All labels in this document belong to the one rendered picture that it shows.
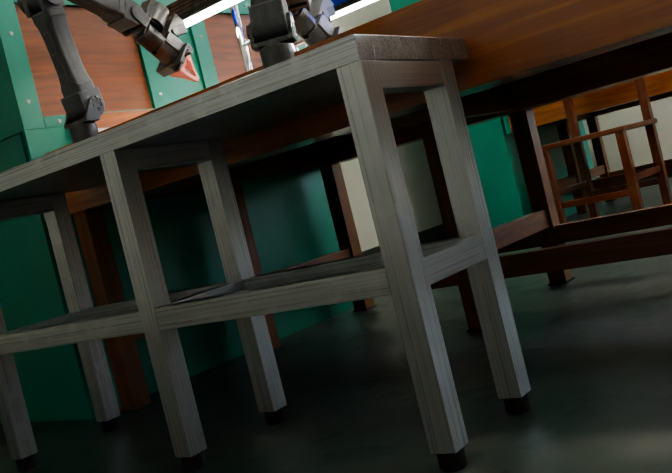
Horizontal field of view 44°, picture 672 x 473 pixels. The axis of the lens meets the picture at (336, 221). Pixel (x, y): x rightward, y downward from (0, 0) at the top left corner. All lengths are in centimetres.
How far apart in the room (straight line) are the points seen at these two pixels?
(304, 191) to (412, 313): 205
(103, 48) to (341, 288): 162
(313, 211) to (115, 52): 102
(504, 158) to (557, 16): 336
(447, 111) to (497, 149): 339
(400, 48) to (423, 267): 35
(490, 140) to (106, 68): 269
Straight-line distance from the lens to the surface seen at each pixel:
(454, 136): 144
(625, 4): 144
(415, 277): 123
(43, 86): 257
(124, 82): 275
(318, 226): 328
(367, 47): 126
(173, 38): 224
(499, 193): 485
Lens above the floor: 44
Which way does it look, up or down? 1 degrees down
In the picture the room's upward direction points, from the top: 14 degrees counter-clockwise
